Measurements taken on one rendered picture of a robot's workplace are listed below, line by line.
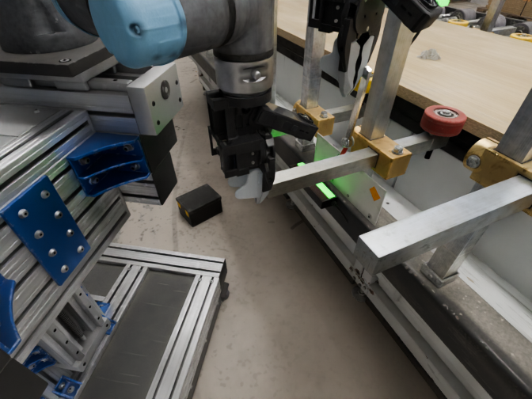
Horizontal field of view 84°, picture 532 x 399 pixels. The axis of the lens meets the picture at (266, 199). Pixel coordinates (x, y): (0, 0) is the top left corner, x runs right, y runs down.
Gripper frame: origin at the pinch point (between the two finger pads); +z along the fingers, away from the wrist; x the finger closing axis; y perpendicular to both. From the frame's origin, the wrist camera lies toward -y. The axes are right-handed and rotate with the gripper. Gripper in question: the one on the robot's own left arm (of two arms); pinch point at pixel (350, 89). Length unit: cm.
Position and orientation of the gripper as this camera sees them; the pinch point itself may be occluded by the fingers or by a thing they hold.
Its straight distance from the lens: 53.7
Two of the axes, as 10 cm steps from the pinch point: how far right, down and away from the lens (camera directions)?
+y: -7.0, -4.8, 5.3
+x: -7.2, 4.6, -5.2
